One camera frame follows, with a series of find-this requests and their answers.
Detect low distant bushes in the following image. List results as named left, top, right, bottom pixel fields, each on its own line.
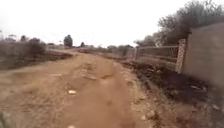
left=87, top=44, right=136, bottom=58

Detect metal gate fence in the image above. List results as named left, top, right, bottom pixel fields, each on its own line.
left=133, top=44, right=180, bottom=65

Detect dark distant tree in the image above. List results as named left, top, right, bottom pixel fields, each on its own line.
left=63, top=34, right=74, bottom=48

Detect stone gate pillar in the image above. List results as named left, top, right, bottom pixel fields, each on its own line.
left=175, top=38, right=187, bottom=75

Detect large leafy tree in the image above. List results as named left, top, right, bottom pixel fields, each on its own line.
left=133, top=0, right=224, bottom=48

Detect dry bushes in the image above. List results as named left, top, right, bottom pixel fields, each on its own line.
left=0, top=34, right=48, bottom=63

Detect grey concrete wall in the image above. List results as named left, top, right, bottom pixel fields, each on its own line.
left=181, top=21, right=224, bottom=88

